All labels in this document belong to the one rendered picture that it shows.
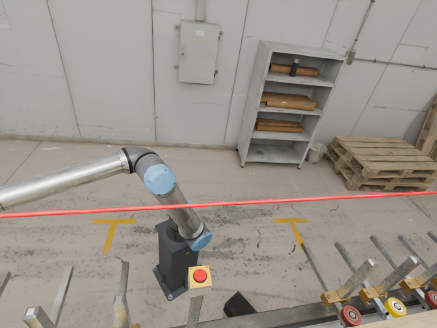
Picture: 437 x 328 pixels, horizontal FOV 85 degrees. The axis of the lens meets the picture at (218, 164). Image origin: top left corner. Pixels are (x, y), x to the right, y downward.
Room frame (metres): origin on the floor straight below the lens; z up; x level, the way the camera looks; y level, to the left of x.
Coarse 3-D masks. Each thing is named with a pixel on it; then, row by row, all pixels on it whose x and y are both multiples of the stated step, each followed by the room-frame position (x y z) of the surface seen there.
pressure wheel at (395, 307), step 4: (388, 300) 0.60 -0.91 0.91; (392, 300) 0.61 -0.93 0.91; (396, 300) 0.61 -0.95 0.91; (384, 304) 0.60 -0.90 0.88; (388, 304) 0.58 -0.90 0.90; (392, 304) 0.59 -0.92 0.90; (396, 304) 0.59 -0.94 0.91; (400, 304) 0.59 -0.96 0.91; (388, 308) 0.57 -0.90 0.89; (392, 308) 0.56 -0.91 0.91; (396, 308) 0.57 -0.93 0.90; (400, 308) 0.57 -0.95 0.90; (404, 308) 0.57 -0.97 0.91; (388, 312) 0.58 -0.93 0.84; (392, 312) 0.55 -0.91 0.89; (396, 312) 0.55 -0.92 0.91; (400, 312) 0.55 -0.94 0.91; (404, 312) 0.56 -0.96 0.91; (396, 316) 0.54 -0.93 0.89; (400, 316) 0.54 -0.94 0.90
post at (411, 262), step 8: (416, 256) 0.70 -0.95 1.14; (408, 264) 0.68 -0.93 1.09; (416, 264) 0.67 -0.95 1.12; (392, 272) 0.70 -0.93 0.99; (400, 272) 0.68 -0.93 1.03; (408, 272) 0.67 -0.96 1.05; (384, 280) 0.70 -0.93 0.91; (392, 280) 0.68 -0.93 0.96; (400, 280) 0.68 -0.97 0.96; (376, 288) 0.70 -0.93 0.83; (384, 288) 0.67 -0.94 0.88
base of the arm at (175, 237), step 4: (168, 224) 0.99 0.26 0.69; (168, 228) 0.98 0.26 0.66; (168, 232) 0.96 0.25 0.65; (172, 232) 0.95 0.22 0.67; (176, 232) 0.95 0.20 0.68; (168, 236) 0.95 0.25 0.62; (172, 236) 0.94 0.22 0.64; (176, 236) 0.94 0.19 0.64; (180, 236) 0.94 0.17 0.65; (172, 240) 0.93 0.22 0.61; (176, 240) 0.93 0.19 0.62; (180, 240) 0.93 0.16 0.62; (184, 240) 0.94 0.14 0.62
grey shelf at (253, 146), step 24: (264, 48) 2.85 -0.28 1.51; (288, 48) 2.83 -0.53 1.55; (312, 48) 3.09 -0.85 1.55; (264, 72) 2.67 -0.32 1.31; (336, 72) 2.95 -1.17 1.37; (312, 96) 3.24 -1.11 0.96; (288, 120) 3.24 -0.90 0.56; (312, 120) 3.03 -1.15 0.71; (240, 144) 2.94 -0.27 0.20; (264, 144) 3.17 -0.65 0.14; (288, 144) 3.27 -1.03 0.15
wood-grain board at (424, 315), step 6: (426, 312) 0.58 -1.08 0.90; (432, 312) 0.58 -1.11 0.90; (396, 318) 0.53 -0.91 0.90; (402, 318) 0.53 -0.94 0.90; (408, 318) 0.54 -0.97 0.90; (414, 318) 0.54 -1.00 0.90; (420, 318) 0.54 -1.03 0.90; (426, 318) 0.55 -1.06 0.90; (432, 318) 0.55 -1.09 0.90; (366, 324) 0.48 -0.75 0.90; (372, 324) 0.48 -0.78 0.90; (378, 324) 0.49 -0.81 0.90; (384, 324) 0.49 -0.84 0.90; (390, 324) 0.50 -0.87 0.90; (396, 324) 0.50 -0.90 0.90; (402, 324) 0.51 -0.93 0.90; (408, 324) 0.51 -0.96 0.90; (414, 324) 0.51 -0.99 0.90; (420, 324) 0.52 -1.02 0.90; (426, 324) 0.52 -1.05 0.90; (432, 324) 0.53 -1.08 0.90
